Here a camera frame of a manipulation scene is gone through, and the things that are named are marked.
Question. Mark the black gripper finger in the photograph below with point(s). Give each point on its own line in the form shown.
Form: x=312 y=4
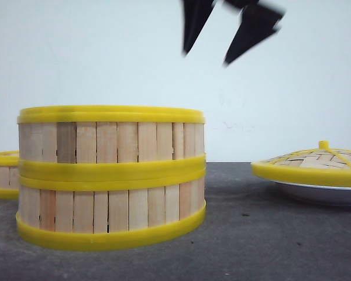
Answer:
x=258 y=22
x=196 y=14

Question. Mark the woven bamboo steamer lid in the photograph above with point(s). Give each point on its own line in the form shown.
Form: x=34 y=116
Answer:
x=321 y=166

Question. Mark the two-bun bamboo steamer basket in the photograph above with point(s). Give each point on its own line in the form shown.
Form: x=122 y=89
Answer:
x=101 y=147

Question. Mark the one-bun bamboo steamer basket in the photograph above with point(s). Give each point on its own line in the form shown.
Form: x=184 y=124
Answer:
x=9 y=183

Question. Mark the white plate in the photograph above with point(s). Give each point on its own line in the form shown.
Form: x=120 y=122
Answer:
x=326 y=195

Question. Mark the three-bun bamboo steamer basket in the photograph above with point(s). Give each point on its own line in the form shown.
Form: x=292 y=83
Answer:
x=106 y=220

